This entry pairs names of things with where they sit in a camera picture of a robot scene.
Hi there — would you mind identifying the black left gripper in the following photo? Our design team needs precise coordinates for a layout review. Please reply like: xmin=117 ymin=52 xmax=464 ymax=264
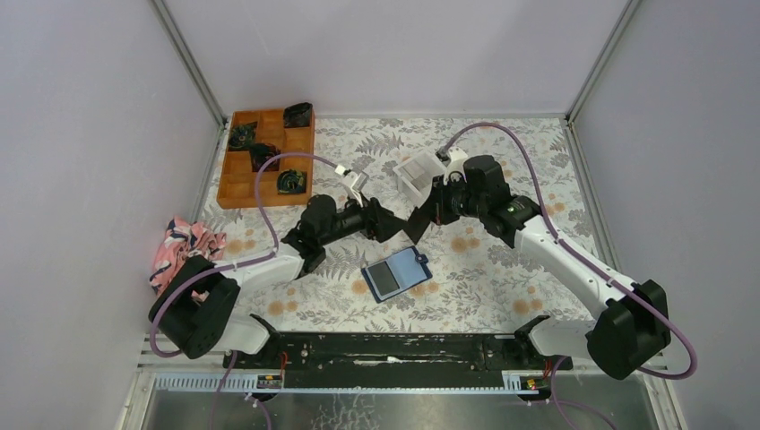
xmin=318 ymin=190 xmax=408 ymax=248

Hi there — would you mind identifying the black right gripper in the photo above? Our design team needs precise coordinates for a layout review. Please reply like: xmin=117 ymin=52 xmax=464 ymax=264
xmin=417 ymin=174 xmax=486 ymax=227

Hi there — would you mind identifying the black credit card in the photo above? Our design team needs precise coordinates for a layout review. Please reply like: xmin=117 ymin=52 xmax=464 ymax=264
xmin=365 ymin=262 xmax=400 ymax=300
xmin=403 ymin=204 xmax=436 ymax=245

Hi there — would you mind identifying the blue leather card holder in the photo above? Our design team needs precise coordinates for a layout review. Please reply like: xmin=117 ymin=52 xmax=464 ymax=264
xmin=361 ymin=246 xmax=433 ymax=303

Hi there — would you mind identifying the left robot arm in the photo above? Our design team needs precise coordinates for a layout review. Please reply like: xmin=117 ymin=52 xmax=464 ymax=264
xmin=149 ymin=194 xmax=407 ymax=368

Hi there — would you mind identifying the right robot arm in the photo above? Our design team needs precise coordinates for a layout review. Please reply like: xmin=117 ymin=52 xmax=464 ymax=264
xmin=420 ymin=155 xmax=671 ymax=380

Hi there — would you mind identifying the white plastic card box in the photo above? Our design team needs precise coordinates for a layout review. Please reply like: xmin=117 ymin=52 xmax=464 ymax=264
xmin=393 ymin=151 xmax=451 ymax=207

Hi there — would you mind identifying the stack of cards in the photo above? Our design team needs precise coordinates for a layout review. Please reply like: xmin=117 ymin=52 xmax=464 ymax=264
xmin=402 ymin=162 xmax=431 ymax=188

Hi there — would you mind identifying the dark rolled cloth bottom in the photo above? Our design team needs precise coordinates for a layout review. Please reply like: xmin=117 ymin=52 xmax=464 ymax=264
xmin=276 ymin=169 xmax=307 ymax=195

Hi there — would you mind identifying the dark rolled cloth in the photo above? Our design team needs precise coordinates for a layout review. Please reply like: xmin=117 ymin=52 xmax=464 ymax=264
xmin=228 ymin=122 xmax=258 ymax=151
xmin=276 ymin=169 xmax=307 ymax=195
xmin=282 ymin=102 xmax=313 ymax=129
xmin=248 ymin=142 xmax=281 ymax=172

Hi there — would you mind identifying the dark rolled cloth top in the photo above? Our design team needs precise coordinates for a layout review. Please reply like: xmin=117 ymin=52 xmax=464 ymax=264
xmin=282 ymin=102 xmax=313 ymax=129

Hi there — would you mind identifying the dark rolled cloth middle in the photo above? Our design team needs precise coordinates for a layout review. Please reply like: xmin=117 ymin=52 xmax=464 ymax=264
xmin=248 ymin=142 xmax=281 ymax=172

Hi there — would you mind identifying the wooden compartment tray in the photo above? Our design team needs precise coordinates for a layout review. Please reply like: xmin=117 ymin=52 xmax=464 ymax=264
xmin=217 ymin=102 xmax=315 ymax=210

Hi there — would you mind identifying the dark rolled cloth left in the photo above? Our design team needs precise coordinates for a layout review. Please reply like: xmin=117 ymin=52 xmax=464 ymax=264
xmin=228 ymin=122 xmax=258 ymax=151

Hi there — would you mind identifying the pink patterned cloth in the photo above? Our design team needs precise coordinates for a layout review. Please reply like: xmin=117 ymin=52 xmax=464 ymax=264
xmin=149 ymin=216 xmax=226 ymax=296

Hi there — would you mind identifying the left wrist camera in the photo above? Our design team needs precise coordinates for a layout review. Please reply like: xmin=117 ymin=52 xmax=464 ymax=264
xmin=334 ymin=165 xmax=368 ymax=207

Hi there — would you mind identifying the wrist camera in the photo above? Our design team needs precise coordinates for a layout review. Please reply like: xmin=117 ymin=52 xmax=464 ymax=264
xmin=436 ymin=147 xmax=469 ymax=177
xmin=334 ymin=165 xmax=368 ymax=207

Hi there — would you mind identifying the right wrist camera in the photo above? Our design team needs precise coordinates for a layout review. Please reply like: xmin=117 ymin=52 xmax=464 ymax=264
xmin=436 ymin=147 xmax=469 ymax=177

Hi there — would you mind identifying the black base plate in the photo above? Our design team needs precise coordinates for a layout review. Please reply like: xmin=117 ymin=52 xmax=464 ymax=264
xmin=223 ymin=318 xmax=573 ymax=391

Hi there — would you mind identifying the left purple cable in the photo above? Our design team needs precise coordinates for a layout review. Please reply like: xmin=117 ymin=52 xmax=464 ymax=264
xmin=148 ymin=152 xmax=351 ymax=359

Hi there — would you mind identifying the purple cable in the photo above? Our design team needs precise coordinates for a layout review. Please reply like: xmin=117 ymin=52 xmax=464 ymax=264
xmin=437 ymin=122 xmax=699 ymax=381
xmin=148 ymin=152 xmax=351 ymax=359

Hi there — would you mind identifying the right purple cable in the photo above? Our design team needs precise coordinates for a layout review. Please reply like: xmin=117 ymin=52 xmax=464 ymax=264
xmin=437 ymin=122 xmax=699 ymax=381

